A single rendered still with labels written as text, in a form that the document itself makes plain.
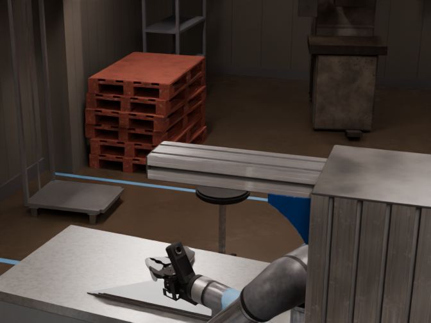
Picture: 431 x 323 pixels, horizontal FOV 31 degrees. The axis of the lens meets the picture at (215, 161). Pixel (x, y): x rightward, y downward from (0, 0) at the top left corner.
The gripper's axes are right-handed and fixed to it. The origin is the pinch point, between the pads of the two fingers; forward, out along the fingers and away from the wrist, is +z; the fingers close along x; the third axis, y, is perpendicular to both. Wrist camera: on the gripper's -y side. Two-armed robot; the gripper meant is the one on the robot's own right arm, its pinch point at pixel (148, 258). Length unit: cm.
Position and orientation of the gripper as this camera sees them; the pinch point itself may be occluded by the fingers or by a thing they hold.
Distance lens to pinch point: 228.7
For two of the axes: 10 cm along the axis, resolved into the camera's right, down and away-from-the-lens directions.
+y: 0.9, 9.0, 4.4
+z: -7.4, -2.4, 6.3
